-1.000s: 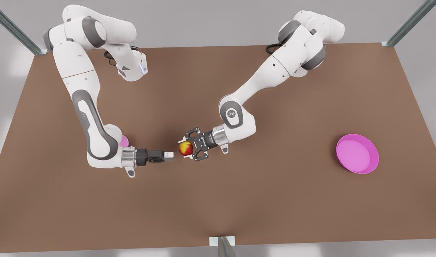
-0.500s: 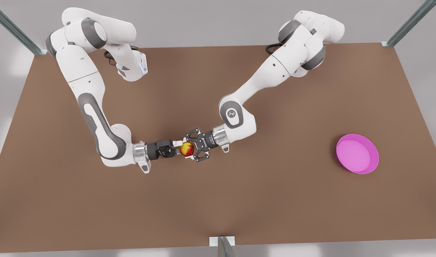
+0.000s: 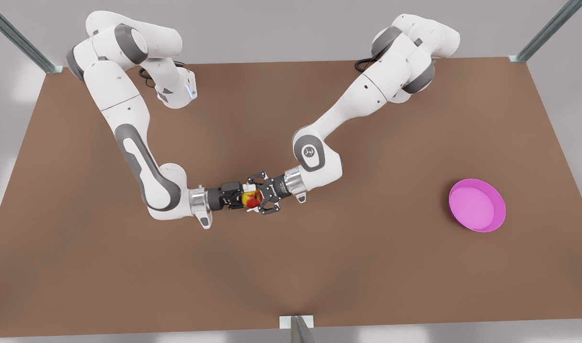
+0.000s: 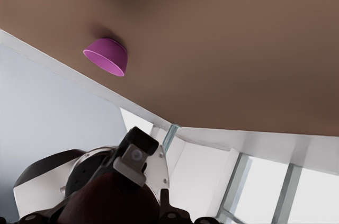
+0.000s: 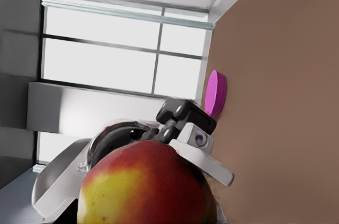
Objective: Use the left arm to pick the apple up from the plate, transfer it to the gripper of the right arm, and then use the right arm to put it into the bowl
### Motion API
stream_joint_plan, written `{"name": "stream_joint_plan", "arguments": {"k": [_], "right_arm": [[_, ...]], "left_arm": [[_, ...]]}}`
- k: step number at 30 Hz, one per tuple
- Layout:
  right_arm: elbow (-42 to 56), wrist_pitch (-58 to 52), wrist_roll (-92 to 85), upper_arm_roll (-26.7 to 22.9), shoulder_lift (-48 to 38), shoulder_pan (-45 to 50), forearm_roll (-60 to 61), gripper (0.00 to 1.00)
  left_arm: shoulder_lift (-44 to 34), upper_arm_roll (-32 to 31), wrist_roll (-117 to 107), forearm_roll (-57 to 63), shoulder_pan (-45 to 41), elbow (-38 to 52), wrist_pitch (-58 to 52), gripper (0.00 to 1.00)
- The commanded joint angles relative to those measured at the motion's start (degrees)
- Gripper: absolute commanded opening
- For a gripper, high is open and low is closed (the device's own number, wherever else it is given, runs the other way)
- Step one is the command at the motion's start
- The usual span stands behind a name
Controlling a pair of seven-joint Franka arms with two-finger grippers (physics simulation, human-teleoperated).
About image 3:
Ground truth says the pink round plate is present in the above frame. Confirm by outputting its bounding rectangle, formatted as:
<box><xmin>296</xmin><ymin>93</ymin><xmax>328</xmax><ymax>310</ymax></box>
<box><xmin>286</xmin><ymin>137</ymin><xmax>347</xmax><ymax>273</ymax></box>
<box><xmin>449</xmin><ymin>179</ymin><xmax>506</xmax><ymax>233</ymax></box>

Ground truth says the silver frame post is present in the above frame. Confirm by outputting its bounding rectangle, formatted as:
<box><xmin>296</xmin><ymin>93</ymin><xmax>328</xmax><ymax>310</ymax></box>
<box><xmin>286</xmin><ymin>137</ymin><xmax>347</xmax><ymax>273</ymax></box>
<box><xmin>278</xmin><ymin>314</ymin><xmax>317</xmax><ymax>343</ymax></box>
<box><xmin>0</xmin><ymin>2</ymin><xmax>64</xmax><ymax>75</ymax></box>
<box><xmin>508</xmin><ymin>0</ymin><xmax>582</xmax><ymax>64</ymax></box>

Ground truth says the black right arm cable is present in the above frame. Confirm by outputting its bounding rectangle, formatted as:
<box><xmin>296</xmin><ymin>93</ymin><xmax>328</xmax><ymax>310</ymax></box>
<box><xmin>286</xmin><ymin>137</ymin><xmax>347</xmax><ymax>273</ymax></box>
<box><xmin>138</xmin><ymin>61</ymin><xmax>187</xmax><ymax>90</ymax></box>

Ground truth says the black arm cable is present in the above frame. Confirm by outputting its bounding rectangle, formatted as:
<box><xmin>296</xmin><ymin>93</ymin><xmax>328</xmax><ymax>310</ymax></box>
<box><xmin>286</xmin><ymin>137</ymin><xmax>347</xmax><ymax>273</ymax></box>
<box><xmin>138</xmin><ymin>61</ymin><xmax>187</xmax><ymax>90</ymax></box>
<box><xmin>355</xmin><ymin>56</ymin><xmax>380</xmax><ymax>73</ymax></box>

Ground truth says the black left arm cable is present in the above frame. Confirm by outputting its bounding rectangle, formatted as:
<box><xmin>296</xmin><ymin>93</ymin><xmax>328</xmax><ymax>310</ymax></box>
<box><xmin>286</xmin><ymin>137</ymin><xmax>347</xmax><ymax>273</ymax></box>
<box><xmin>355</xmin><ymin>56</ymin><xmax>380</xmax><ymax>73</ymax></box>

